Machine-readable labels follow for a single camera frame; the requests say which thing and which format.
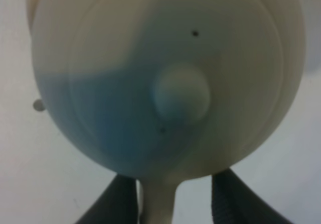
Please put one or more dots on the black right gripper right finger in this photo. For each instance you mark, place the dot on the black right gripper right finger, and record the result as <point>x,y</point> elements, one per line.
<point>234,202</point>

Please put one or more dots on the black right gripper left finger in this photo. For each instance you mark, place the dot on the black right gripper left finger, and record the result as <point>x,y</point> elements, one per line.
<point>117,204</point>

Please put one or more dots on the beige ceramic teapot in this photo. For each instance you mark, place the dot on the beige ceramic teapot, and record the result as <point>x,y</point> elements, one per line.
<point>164,91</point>

